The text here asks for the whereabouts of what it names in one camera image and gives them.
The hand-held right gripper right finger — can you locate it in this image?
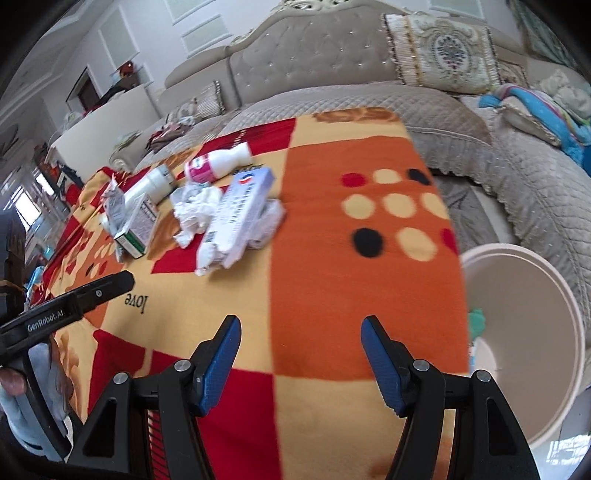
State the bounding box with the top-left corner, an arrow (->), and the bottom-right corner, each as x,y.
361,315 -> 541,480

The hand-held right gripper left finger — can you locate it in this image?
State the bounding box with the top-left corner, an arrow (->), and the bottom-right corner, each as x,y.
67,315 -> 242,480

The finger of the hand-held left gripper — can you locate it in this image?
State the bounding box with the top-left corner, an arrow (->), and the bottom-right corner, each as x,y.
69,271 -> 136,319

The beige round bin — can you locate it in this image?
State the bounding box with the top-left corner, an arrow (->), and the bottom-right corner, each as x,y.
459,244 -> 586,450

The person's left hand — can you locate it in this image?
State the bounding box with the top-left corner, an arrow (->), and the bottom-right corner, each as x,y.
0,368 -> 27,397

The green and white carton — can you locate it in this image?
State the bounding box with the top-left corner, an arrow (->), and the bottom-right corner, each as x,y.
115,193 -> 158,259

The silver crumpled packet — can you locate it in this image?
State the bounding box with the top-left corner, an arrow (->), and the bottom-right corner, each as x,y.
99,180 -> 127,236

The orange dotted printed blanket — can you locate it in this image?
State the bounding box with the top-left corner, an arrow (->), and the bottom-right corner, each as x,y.
28,107 -> 472,480

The white cylindrical flask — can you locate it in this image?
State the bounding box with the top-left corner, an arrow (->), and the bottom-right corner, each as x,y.
124,165 -> 176,208

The crumpled white tissue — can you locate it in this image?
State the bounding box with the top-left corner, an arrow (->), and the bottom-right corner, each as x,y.
171,182 -> 225,250

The clear crumpled plastic bag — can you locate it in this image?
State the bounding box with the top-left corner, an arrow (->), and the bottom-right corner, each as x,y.
247,199 -> 287,247

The white medicine box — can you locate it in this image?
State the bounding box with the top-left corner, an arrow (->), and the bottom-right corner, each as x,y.
203,167 -> 273,268

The pile of dark clothes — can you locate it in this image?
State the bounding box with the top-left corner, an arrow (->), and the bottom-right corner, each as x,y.
148,117 -> 195,153

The white bottle magenta label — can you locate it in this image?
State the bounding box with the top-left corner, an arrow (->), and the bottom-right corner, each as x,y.
185,141 -> 253,184

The white board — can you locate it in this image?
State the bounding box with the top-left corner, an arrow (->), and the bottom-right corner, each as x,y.
48,85 -> 162,160

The small ornate striped pillow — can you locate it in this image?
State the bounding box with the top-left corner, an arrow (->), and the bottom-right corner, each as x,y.
168,80 -> 227,123

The grey beaded cushion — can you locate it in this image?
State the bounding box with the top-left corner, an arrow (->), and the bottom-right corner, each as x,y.
501,97 -> 561,146

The blue striped cloth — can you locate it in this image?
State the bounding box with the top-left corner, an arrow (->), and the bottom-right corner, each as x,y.
478,83 -> 591,162

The grey tufted sofa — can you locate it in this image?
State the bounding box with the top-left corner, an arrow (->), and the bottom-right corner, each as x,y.
111,0 -> 591,324

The ornate beige cushion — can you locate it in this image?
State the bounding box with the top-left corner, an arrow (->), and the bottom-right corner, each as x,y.
496,60 -> 529,88

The large ornate fringed pillow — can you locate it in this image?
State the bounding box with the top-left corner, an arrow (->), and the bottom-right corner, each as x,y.
382,11 -> 502,95

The beige crumpled garment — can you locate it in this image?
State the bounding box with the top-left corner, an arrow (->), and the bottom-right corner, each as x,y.
538,69 -> 591,123

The teal patterned curtain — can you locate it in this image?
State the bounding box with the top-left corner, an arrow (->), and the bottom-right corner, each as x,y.
508,0 -> 583,70

